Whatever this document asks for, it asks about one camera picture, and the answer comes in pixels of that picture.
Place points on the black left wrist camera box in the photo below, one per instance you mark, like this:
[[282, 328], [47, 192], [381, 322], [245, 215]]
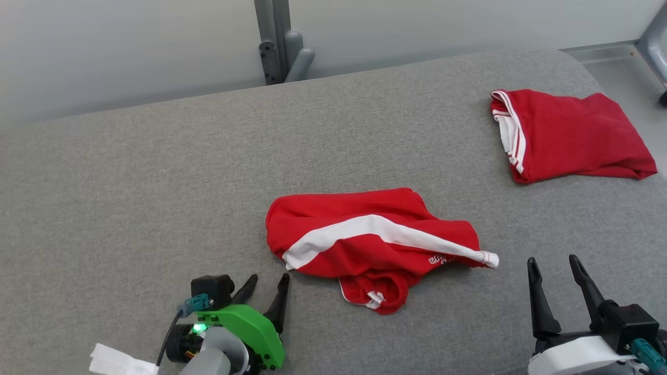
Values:
[[211, 289]]

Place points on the red shorts with white stripe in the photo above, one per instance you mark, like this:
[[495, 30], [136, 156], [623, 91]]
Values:
[[365, 250]]

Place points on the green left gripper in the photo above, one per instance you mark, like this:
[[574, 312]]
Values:
[[250, 325]]

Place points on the red basketball jersey number 23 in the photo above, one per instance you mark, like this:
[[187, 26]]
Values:
[[573, 135]]

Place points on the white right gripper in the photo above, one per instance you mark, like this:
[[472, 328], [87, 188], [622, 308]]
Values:
[[573, 357]]

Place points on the grey wheeled stand leg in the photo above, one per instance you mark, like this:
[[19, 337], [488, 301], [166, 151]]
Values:
[[654, 47]]

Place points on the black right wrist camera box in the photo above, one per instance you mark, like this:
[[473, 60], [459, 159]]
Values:
[[630, 323]]

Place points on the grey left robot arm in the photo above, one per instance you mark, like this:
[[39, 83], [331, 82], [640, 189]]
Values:
[[216, 357]]

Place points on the grey fabric sofa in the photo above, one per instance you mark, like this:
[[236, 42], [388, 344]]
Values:
[[156, 208]]

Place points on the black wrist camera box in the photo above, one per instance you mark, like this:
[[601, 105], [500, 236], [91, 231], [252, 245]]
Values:
[[211, 289], [630, 323]]

